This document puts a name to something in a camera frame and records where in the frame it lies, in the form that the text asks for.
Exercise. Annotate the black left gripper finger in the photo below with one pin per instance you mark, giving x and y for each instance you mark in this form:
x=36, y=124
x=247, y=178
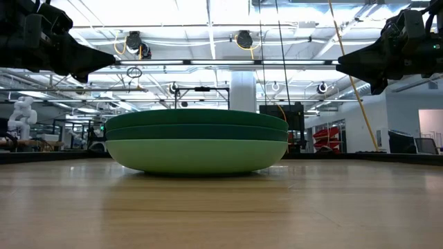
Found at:
x=86, y=60

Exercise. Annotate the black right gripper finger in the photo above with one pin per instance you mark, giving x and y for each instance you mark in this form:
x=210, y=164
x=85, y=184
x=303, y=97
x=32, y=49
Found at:
x=367, y=65

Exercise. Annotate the dark green plastic plate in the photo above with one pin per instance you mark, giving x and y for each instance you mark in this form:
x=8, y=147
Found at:
x=197, y=117

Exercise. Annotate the dark green bowl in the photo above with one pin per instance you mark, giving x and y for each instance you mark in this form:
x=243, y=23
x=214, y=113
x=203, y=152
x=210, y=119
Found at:
x=197, y=133

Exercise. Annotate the red storage bin rack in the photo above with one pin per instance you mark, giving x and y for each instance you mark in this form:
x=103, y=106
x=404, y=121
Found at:
x=327, y=135

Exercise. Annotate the white humanoid robot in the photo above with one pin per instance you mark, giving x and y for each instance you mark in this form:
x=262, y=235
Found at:
x=22, y=114

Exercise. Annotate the black desk monitor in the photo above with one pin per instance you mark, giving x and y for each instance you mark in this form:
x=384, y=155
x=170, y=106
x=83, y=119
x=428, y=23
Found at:
x=401, y=141

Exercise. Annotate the black screen on stand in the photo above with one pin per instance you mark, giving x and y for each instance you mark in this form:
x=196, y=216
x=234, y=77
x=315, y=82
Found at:
x=294, y=117

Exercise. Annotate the black mesh office chair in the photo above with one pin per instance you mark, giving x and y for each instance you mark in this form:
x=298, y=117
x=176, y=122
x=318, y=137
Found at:
x=425, y=145

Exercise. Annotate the white building column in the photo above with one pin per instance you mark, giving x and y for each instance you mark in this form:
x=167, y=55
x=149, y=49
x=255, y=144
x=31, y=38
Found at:
x=242, y=90

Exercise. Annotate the black aluminium table frame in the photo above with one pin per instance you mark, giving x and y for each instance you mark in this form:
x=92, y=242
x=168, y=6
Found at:
x=346, y=157

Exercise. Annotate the black gantry frame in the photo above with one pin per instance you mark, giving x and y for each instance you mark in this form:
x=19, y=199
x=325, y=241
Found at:
x=202, y=89

